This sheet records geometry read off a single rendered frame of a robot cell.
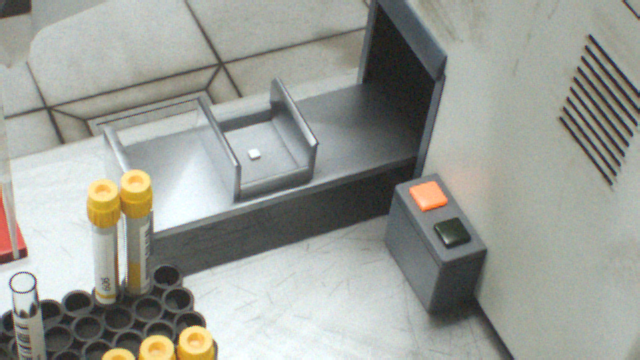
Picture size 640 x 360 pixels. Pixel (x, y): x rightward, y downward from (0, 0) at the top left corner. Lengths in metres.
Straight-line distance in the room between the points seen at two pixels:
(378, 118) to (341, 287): 0.11
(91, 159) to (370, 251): 0.18
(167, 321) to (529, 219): 0.20
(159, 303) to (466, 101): 0.20
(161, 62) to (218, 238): 1.37
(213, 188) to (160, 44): 1.42
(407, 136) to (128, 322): 0.20
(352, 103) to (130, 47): 1.38
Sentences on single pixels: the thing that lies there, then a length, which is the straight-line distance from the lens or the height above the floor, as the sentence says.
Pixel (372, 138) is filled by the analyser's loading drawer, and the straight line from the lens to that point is 0.75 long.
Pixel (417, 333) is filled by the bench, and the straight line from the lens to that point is 0.72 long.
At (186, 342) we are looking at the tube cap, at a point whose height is 0.99.
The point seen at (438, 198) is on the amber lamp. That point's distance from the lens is 0.71.
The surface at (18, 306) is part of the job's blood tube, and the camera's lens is 0.60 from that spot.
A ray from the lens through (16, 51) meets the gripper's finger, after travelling 0.46.
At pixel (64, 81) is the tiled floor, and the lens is 2.07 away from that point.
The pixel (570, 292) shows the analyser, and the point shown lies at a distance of 0.63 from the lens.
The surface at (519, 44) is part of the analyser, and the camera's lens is 0.61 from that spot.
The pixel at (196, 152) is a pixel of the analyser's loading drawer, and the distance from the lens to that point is 0.73.
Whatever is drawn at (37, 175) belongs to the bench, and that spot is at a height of 0.87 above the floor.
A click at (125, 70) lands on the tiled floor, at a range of 2.08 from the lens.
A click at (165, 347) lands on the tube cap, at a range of 0.56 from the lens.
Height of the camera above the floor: 1.46
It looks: 49 degrees down
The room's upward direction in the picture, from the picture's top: 9 degrees clockwise
